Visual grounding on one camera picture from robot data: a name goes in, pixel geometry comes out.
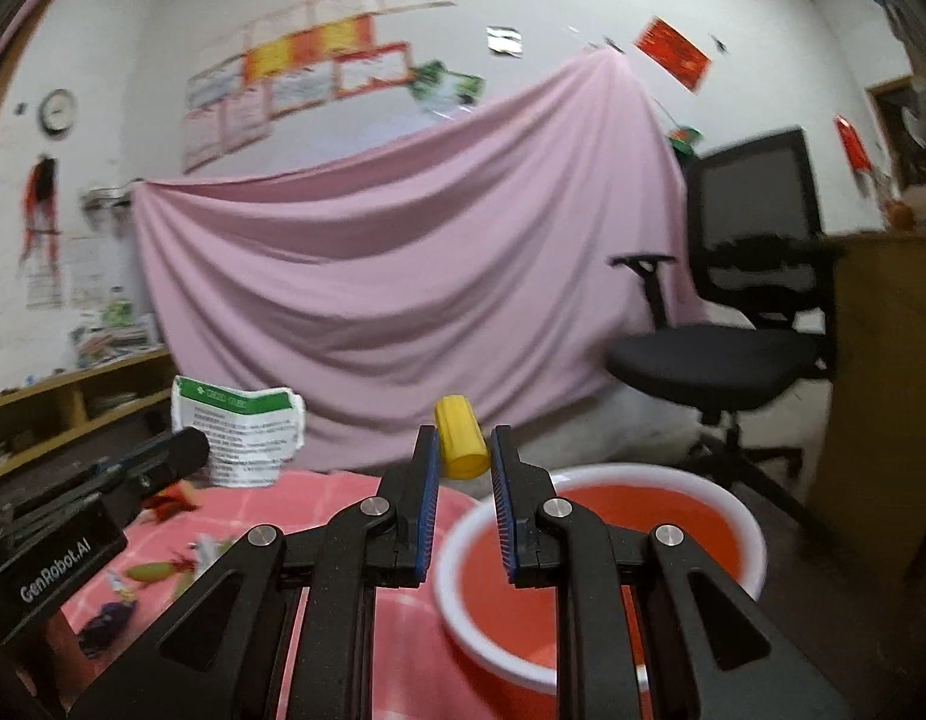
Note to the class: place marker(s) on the purple white candy wrapper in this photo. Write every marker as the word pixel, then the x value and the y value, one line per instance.
pixel 107 624

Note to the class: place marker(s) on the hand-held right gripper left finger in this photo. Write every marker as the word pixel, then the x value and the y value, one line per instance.
pixel 427 510

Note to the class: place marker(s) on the red hanging paper ornament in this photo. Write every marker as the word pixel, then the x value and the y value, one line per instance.
pixel 853 144

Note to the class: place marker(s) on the green red paper decoration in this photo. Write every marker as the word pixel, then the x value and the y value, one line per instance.
pixel 686 139

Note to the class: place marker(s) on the yellow ribbed plastic piece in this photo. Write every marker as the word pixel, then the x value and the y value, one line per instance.
pixel 459 435

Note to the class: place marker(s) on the small metal wall shelf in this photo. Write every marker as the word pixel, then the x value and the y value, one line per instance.
pixel 107 199

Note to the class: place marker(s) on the round wall clock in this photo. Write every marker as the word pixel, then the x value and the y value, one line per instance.
pixel 58 112

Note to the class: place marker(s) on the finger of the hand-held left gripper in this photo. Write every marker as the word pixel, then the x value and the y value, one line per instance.
pixel 174 456

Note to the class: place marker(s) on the silver foil wall sticker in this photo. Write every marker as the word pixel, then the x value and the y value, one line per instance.
pixel 505 40

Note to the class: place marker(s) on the stack of papers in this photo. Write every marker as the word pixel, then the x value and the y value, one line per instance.
pixel 114 341

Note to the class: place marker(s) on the green wall poster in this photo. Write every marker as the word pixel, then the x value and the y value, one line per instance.
pixel 448 86

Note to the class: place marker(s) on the wooden desk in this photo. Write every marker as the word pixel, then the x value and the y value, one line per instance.
pixel 883 390

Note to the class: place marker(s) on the low wooden shelf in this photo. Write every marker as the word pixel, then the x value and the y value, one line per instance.
pixel 66 384

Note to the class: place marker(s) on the small green wrapper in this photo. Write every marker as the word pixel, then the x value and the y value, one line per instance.
pixel 148 572

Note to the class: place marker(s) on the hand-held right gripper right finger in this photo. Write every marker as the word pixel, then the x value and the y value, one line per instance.
pixel 503 517

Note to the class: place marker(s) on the black office chair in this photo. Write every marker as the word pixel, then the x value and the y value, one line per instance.
pixel 718 367

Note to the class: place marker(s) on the red crumpled wrapper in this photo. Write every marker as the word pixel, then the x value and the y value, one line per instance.
pixel 170 502

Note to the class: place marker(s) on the pink checked tablecloth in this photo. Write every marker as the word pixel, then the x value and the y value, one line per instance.
pixel 313 495

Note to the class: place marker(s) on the red paper wall decoration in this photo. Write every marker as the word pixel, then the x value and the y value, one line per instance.
pixel 673 51

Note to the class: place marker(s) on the pink hanging sheet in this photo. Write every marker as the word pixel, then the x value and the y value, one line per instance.
pixel 403 255

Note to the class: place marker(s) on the white green paper packet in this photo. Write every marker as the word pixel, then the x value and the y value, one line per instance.
pixel 238 427

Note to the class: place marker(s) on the red basin with white rim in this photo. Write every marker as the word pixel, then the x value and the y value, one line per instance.
pixel 643 525

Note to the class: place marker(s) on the row of wall certificates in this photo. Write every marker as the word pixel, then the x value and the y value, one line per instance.
pixel 298 52

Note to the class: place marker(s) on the orange round ornament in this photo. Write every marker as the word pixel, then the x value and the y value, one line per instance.
pixel 901 216

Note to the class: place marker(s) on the red black hanging ornament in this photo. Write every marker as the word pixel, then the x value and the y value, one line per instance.
pixel 42 202

